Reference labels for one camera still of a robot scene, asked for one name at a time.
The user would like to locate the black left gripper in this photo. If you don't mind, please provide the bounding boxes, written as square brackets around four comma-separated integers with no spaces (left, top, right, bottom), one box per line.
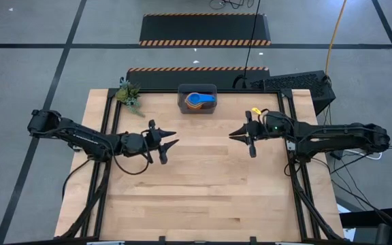
[120,119,180,165]

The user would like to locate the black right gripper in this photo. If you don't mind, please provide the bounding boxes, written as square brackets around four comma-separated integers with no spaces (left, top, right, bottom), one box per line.
[229,110,294,159]

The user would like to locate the orange measuring cup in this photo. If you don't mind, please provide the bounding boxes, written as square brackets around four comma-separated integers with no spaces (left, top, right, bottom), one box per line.
[184,95,206,111]

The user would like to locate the blue measuring cup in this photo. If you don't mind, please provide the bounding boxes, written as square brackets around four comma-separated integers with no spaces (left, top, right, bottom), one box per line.
[185,92,216,106]

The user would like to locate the grey translucent plastic basket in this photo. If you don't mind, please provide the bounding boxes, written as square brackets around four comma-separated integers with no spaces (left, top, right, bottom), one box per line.
[177,83,218,115]

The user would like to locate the artificial green succulent plant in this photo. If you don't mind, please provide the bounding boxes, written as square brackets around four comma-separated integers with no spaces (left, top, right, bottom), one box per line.
[115,77,146,118]

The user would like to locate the black ramp with hazard stripes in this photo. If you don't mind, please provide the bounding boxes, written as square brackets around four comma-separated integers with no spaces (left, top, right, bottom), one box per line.
[127,67,271,91]
[138,13,272,47]

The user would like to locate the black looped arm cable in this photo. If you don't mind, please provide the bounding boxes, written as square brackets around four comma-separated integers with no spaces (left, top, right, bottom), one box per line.
[112,149,151,176]

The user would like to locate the black aluminium table frame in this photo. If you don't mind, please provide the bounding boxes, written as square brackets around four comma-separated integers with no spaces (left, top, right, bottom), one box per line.
[54,87,346,245]

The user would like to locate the thin black hanging cable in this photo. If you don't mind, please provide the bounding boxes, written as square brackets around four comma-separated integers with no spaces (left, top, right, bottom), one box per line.
[232,0,261,90]

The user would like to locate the white floor cable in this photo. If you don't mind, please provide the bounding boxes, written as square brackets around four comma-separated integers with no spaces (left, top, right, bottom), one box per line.
[345,149,383,161]

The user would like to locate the thick yellow hanging cable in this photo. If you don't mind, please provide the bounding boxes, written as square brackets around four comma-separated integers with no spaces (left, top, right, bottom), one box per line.
[321,0,348,123]

